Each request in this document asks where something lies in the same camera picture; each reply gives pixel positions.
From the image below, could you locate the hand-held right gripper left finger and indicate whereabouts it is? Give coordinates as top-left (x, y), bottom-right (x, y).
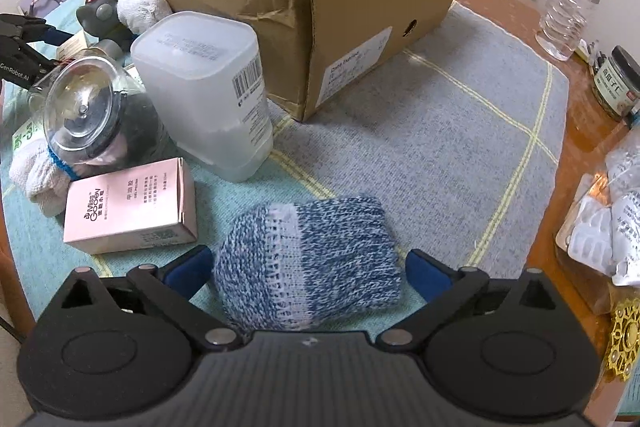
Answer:
top-left (61, 244), bottom-right (241, 351)

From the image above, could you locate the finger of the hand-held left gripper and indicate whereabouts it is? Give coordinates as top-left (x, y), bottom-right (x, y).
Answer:
top-left (20, 41), bottom-right (62, 74)
top-left (0, 13), bottom-right (75, 48)

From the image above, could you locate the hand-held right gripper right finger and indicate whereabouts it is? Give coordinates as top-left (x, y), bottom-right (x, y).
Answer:
top-left (376, 249), bottom-right (557, 352)

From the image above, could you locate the grey toy figure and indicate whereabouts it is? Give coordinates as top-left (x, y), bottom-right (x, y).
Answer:
top-left (75, 0), bottom-right (135, 56)

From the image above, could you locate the glass jar with dark contents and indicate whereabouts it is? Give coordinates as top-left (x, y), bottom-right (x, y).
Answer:
top-left (27, 55), bottom-right (175, 168)

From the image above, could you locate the white gloves blue cuff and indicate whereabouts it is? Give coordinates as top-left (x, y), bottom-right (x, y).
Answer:
top-left (9, 141), bottom-right (92, 218)
top-left (116, 0), bottom-right (174, 36)

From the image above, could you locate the pink cardboard box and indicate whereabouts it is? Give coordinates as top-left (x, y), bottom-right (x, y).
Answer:
top-left (63, 158), bottom-right (199, 256)

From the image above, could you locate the blue white knit glove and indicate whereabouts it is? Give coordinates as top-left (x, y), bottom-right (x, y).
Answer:
top-left (212, 195), bottom-right (404, 334)

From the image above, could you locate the translucent plastic container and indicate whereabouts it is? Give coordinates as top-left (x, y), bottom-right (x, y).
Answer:
top-left (130, 11), bottom-right (275, 183)

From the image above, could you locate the brown cardboard box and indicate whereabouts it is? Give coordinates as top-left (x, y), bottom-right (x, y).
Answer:
top-left (118, 0), bottom-right (469, 122)

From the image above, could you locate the grey teal checked mat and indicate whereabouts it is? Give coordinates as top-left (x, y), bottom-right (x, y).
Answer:
top-left (0, 0), bottom-right (572, 334)

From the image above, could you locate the white pill blister pack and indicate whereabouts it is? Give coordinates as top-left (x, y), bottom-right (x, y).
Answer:
top-left (567, 196), bottom-right (633, 277)

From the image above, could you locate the gold gear ornament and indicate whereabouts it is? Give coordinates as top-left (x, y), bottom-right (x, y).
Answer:
top-left (602, 299), bottom-right (640, 383)

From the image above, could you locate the black lid jar green label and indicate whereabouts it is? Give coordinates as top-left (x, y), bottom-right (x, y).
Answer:
top-left (591, 46), bottom-right (640, 122)

